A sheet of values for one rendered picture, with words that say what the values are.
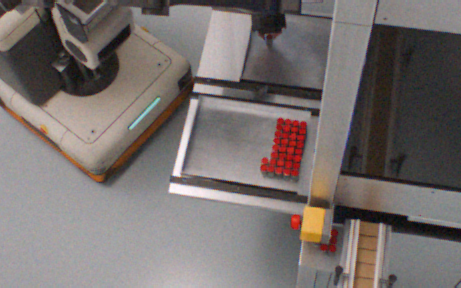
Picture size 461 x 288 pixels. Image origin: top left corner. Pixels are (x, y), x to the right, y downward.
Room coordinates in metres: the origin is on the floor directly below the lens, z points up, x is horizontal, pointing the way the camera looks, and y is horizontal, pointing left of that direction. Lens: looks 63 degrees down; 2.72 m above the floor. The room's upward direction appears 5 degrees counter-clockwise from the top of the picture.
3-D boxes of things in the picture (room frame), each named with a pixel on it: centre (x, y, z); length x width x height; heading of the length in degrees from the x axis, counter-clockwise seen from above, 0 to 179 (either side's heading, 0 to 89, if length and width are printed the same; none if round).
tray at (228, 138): (0.90, -0.02, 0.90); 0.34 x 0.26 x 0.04; 74
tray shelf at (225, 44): (1.06, -0.11, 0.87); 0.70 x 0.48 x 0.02; 165
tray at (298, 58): (1.20, -0.22, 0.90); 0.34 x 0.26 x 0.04; 75
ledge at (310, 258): (0.58, -0.22, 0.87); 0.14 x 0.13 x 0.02; 75
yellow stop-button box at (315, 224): (0.60, -0.18, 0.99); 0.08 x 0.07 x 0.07; 75
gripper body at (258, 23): (1.25, -0.12, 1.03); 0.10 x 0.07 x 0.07; 90
